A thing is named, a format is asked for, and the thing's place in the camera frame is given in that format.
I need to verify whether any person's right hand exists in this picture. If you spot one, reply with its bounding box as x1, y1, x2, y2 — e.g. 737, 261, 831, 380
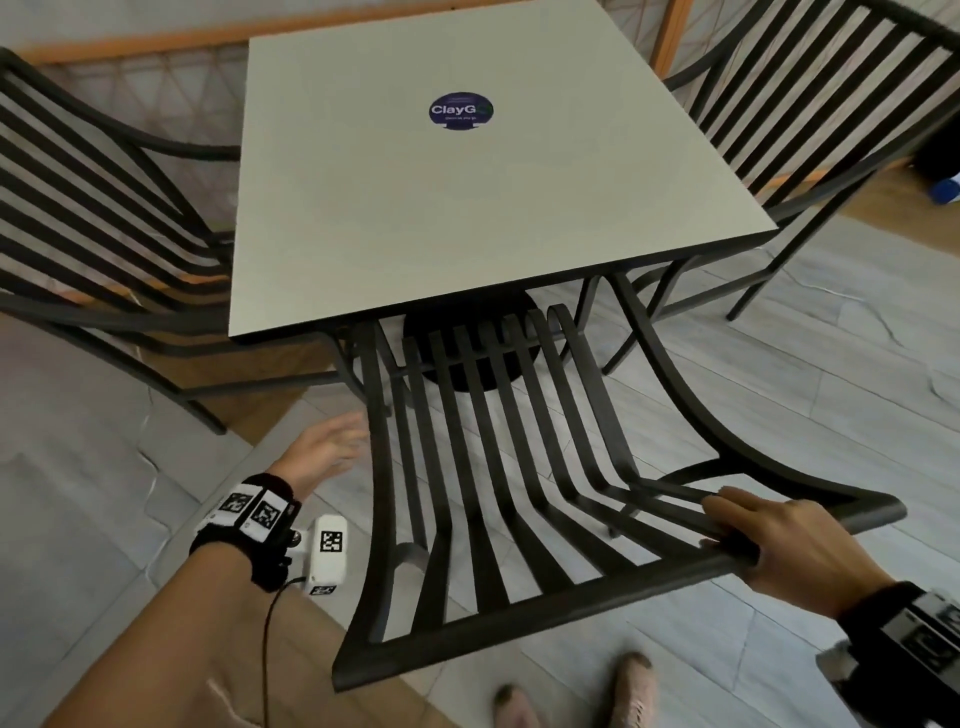
701, 486, 897, 622

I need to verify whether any person's left hand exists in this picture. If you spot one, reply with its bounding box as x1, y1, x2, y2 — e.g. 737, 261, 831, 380
270, 411, 371, 502

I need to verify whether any black slatted metal chair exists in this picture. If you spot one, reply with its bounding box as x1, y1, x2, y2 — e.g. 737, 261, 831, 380
600, 0, 960, 376
0, 46, 393, 437
332, 273, 909, 693

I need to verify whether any person's left forearm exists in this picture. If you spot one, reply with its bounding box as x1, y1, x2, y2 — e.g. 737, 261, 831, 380
45, 540, 301, 728

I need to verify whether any black round table base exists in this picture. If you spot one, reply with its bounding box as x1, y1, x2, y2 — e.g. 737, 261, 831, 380
403, 288, 552, 393

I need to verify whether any person's right pink shoe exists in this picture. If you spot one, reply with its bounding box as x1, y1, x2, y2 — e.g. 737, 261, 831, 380
608, 651, 658, 728

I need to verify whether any round dark blue sticker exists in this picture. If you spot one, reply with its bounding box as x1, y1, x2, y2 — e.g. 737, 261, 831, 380
429, 91, 495, 135

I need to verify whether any black object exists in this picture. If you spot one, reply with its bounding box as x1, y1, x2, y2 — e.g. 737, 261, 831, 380
911, 120, 960, 186

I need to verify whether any orange wooden railing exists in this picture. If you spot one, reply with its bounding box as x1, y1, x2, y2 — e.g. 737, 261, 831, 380
15, 0, 696, 78

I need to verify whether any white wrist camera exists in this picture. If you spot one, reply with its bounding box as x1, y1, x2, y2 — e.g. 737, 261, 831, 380
302, 513, 351, 598
816, 642, 873, 711

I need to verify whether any black marker wrist strap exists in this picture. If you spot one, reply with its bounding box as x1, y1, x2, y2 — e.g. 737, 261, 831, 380
189, 472, 303, 594
836, 581, 960, 728

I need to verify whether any thin black cable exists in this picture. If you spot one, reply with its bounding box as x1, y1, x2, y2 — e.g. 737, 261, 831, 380
258, 573, 309, 728

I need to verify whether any rope mesh fence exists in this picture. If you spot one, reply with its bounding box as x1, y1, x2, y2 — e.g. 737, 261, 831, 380
30, 0, 960, 234

